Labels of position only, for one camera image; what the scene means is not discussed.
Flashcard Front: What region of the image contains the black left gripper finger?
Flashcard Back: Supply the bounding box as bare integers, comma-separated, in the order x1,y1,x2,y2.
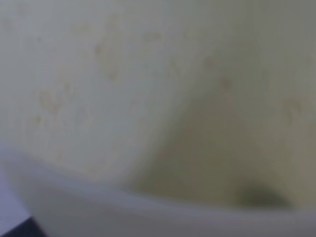
0,216,47,237

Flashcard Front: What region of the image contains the pale yellow plastic cup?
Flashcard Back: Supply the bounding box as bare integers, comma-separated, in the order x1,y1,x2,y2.
0,0,316,237

